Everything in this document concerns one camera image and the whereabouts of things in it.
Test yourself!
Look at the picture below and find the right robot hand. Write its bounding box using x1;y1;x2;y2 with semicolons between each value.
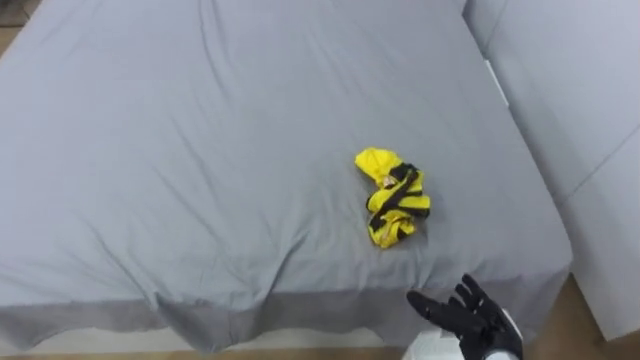
405;273;525;360

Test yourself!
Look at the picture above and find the yellow and black crumpled garment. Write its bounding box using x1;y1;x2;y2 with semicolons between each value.
354;146;432;250

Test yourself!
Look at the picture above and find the grey bed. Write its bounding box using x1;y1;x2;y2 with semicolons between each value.
0;0;640;354

